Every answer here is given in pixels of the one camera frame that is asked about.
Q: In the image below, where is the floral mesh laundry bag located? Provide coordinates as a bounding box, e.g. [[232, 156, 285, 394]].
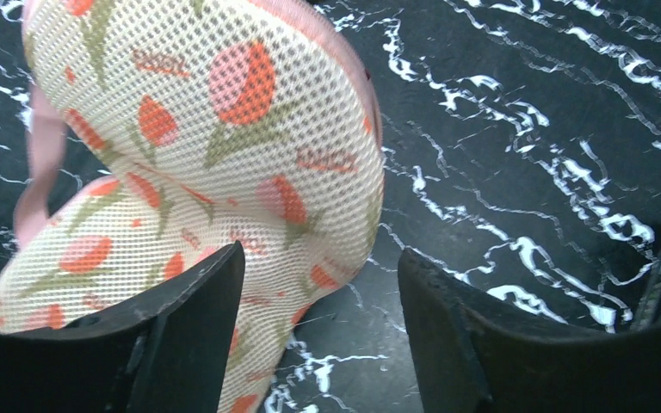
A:
[[0, 1, 384, 412]]

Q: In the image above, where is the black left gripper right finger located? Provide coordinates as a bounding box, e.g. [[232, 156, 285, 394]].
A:
[[398, 250, 661, 412]]

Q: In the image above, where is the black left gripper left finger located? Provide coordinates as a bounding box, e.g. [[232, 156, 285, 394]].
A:
[[0, 243, 245, 412]]

